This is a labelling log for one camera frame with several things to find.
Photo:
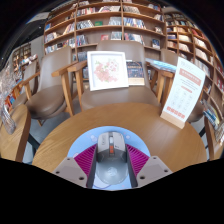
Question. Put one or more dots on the light blue book stack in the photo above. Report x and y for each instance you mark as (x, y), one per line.
(161, 65)

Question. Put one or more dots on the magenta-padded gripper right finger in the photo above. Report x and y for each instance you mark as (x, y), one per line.
(138, 160)

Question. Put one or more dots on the round light blue mouse pad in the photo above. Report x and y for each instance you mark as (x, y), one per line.
(80, 143)

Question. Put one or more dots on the dried flowers in glass vase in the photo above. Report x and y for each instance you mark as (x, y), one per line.
(8, 123)

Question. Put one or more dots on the stack of blue books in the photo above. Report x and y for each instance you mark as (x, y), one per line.
(213, 115)

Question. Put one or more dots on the brown padded wooden armchair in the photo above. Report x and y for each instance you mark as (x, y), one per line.
(196, 113)
(116, 96)
(50, 100)

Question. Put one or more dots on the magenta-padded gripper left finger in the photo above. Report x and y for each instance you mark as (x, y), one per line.
(85, 160)

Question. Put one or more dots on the white sign on wooden base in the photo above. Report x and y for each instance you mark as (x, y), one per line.
(183, 93)

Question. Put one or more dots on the grey and white computer mouse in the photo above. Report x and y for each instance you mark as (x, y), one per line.
(111, 156)

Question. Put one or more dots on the dark covered book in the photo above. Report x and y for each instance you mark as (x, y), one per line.
(135, 71)

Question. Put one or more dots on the wide wooden bookshelf unit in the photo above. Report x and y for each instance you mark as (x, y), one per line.
(100, 23)

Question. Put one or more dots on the small distant wooden bookshelf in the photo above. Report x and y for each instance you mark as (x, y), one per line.
(21, 56)

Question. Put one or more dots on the white framed floral picture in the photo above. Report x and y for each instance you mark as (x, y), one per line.
(107, 70)

